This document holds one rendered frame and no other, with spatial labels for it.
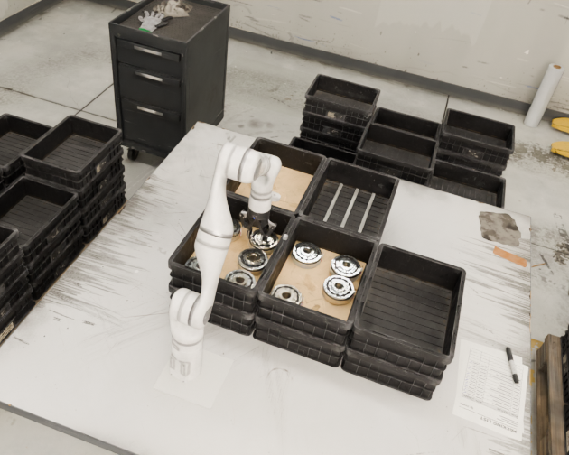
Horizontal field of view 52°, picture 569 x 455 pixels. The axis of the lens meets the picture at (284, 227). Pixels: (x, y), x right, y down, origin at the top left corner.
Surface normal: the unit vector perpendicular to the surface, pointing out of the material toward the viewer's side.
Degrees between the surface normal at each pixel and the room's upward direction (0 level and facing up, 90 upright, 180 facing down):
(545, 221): 0
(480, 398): 0
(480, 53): 90
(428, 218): 0
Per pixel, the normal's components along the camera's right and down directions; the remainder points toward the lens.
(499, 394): 0.12, -0.74
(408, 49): -0.31, 0.61
